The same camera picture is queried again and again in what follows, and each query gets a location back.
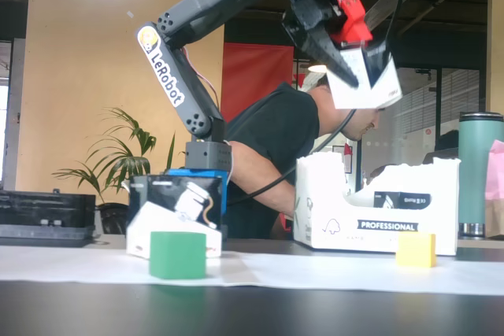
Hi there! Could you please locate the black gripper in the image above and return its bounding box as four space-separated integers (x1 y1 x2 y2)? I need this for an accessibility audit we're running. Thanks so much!
271 0 374 90

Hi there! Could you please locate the black and white cardboard box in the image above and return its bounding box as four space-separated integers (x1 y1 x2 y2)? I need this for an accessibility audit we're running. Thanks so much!
124 173 224 260
325 41 404 111
372 190 433 210

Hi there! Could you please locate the grey robot arm blue base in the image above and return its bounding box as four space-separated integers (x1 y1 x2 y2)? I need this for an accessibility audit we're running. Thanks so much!
136 0 316 242

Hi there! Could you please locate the man in black t-shirt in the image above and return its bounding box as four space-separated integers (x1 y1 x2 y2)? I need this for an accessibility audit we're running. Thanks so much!
224 74 383 241

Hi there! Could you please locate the white cardboard carton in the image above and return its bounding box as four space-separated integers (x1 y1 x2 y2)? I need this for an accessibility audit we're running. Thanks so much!
293 151 461 257

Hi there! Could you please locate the teal insulated bottle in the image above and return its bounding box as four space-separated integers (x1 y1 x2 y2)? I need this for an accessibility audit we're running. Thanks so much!
458 111 504 239

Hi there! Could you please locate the yellow cube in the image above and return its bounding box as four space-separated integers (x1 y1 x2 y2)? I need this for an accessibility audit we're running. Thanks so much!
395 231 438 268

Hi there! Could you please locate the white paper sheet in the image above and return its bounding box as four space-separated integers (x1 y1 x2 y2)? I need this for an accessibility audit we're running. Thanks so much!
0 244 504 297

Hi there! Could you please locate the brown paper bag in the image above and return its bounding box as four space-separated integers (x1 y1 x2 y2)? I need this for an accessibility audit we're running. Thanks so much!
484 197 504 241

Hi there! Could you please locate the green cube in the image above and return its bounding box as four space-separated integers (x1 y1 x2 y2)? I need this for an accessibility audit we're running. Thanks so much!
149 231 209 280

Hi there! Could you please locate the potted palm plant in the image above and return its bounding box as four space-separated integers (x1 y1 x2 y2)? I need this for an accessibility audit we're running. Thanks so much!
52 106 176 235

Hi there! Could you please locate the black plastic case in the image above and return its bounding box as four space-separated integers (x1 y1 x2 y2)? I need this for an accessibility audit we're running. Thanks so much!
0 189 98 249

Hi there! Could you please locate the thin white servo wire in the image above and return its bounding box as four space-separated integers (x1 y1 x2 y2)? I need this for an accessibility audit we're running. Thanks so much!
181 46 235 179

